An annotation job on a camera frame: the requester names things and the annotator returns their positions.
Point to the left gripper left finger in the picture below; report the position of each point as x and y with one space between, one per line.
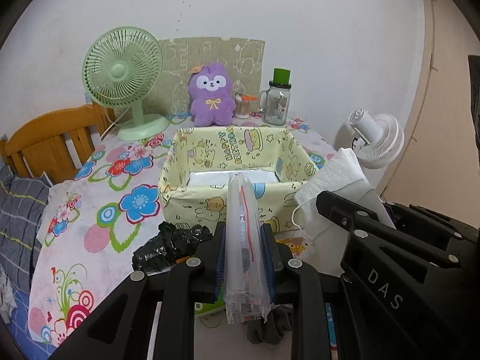
151 314

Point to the green desk fan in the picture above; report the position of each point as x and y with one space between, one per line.
120 69

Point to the green tissue pack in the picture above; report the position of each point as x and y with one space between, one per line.
204 309

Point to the purple plush toy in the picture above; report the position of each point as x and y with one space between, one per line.
211 93

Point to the clear zip bag pack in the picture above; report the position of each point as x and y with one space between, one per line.
246 291

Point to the beige door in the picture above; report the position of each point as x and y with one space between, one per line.
438 167

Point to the cartoon cardboard panel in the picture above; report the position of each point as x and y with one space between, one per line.
241 57

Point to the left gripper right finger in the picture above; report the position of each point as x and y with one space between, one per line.
292 281

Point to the white face mask pack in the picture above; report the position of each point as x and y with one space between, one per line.
341 175

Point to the glass jar green lid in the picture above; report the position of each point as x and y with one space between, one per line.
274 102

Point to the crumpled white cloth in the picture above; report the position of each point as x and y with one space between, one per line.
7 298

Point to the yellow cartoon fabric box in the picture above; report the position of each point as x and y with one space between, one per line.
195 175

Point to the grey drawstring pouch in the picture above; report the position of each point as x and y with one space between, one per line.
272 330

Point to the wooden bed headboard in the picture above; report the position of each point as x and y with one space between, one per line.
40 146

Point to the grey plaid pillow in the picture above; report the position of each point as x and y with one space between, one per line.
23 201

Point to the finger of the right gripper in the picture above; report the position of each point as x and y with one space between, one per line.
430 226
363 222

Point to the cotton swab container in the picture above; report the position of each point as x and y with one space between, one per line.
245 104

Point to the white standing fan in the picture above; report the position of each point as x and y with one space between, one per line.
378 140

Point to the black plastic bag roll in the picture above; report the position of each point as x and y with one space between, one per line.
168 247

